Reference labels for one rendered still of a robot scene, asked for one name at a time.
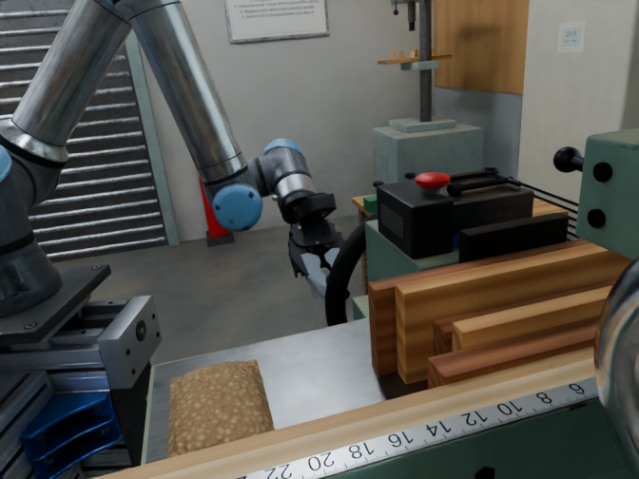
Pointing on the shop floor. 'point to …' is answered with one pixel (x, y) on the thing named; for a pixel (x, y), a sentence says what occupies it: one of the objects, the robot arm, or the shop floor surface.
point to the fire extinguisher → (216, 236)
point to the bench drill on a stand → (431, 137)
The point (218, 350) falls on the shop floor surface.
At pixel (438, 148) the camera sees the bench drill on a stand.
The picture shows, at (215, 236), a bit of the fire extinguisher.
